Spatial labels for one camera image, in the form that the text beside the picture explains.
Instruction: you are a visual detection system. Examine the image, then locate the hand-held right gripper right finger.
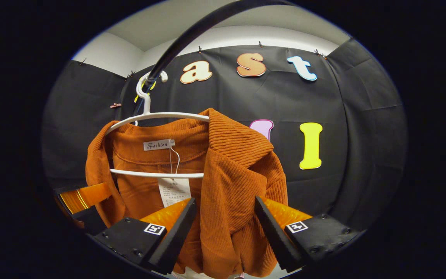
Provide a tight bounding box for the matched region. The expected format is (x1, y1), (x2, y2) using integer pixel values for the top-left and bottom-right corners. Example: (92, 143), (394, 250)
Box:
(254, 196), (364, 272)

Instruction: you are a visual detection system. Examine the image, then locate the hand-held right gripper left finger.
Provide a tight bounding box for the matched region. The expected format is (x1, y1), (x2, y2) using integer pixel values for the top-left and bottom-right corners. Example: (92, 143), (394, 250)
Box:
(93, 198), (197, 275)

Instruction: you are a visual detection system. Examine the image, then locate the orange corduroy jacket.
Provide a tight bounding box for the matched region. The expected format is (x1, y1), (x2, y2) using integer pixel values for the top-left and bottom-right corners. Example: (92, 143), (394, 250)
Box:
(86, 108), (288, 279)

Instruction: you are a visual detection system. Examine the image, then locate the white plastic hanger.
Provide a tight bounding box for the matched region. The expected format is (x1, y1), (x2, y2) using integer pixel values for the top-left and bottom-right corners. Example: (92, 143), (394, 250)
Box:
(105, 71), (212, 179)

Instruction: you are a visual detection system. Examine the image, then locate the black clothes rack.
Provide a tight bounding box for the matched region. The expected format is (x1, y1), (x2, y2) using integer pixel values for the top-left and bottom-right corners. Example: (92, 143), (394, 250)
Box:
(132, 0), (297, 117)

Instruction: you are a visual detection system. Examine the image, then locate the black backdrop cloth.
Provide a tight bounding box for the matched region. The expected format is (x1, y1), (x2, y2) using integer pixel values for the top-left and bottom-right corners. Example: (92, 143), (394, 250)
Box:
(41, 38), (408, 233)

